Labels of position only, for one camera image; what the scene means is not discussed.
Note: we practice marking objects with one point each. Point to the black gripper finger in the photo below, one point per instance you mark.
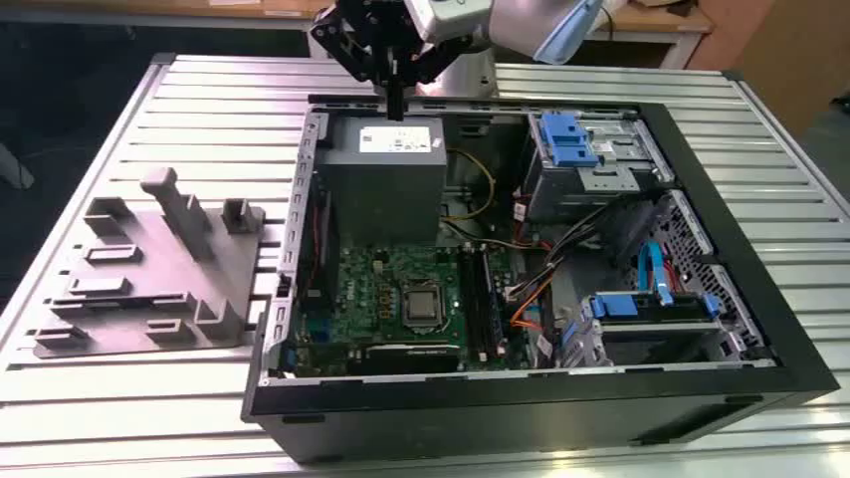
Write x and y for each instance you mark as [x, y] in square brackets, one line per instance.
[339, 47]
[431, 62]

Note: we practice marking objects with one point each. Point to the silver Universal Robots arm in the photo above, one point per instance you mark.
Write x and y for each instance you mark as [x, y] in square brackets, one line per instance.
[469, 74]

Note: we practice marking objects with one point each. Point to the black RAM slot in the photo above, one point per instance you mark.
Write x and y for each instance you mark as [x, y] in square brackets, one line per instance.
[473, 299]

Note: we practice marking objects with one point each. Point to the blue drive carrier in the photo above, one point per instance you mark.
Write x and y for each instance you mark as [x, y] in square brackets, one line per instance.
[565, 149]

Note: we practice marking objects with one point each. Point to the grey power supply unit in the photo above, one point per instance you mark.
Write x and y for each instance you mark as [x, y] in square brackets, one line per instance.
[385, 199]

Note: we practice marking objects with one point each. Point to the metal drive cage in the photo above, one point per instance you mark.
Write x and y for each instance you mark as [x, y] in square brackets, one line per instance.
[565, 194]

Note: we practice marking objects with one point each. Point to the green motherboard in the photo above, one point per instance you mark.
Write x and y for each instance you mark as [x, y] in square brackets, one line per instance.
[359, 271]

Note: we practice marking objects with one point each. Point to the black case fan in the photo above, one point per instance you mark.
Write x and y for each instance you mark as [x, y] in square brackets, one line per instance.
[313, 279]

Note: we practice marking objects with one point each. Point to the silver CPU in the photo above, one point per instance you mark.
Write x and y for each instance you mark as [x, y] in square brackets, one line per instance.
[423, 305]

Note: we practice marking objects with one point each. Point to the grey parts rack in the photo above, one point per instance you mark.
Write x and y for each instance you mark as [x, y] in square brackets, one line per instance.
[166, 259]

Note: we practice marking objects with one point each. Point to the metal CPU socket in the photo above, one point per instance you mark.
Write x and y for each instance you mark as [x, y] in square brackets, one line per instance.
[423, 326]

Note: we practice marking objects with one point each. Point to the brown wooden cabinet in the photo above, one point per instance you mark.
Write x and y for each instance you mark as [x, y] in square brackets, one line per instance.
[784, 50]

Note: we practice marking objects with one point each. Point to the grey chair part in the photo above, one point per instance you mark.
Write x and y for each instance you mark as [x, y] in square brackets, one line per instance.
[14, 169]

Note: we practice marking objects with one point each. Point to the hard disk in blue carrier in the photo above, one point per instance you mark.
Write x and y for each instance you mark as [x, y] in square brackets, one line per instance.
[614, 305]

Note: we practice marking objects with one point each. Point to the blue board connector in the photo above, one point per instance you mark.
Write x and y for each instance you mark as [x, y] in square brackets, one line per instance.
[321, 331]

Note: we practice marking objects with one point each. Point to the black graphics card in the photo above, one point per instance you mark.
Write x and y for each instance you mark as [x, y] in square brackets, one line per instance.
[411, 358]

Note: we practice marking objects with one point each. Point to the black open PC case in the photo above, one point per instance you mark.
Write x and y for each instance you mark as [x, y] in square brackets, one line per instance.
[465, 413]

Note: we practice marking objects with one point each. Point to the metal disk bay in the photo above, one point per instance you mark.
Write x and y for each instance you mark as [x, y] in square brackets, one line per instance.
[730, 343]

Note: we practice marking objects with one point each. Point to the wooden desk white frame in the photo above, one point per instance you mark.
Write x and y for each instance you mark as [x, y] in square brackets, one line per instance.
[670, 22]

